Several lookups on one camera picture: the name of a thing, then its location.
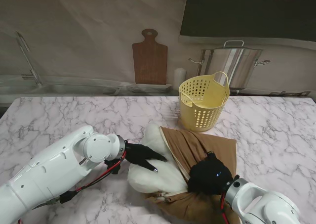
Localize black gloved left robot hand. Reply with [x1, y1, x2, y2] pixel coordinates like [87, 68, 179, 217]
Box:
[124, 142, 168, 173]

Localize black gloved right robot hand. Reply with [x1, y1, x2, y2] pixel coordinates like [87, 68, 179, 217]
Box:
[187, 151, 240, 195]

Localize white pillow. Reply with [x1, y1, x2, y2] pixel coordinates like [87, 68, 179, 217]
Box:
[127, 123, 190, 194]

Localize brown pillowcase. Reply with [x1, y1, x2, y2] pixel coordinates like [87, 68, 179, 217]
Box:
[144, 126, 241, 224]

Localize yellow perforated laundry basket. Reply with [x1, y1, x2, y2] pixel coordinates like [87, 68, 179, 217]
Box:
[178, 71, 231, 133]

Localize white cylindrical container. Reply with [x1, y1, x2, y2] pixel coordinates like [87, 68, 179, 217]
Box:
[173, 67, 186, 91]

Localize brown wooden cutting board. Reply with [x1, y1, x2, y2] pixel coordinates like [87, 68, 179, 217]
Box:
[132, 28, 168, 85]

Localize steel sink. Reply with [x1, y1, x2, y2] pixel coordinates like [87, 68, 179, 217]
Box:
[0, 83, 123, 95]

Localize steel stockpot with lid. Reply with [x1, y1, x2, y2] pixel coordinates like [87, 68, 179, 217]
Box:
[189, 40, 271, 90]

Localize chrome faucet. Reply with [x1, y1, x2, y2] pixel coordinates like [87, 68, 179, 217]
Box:
[16, 32, 42, 86]

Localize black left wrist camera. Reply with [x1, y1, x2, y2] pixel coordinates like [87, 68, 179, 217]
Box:
[103, 159, 121, 174]

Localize red black left arm cable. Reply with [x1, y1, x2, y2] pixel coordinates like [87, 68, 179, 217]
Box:
[17, 147, 128, 224]

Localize dark wall panel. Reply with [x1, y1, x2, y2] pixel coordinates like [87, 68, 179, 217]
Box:
[179, 0, 316, 41]

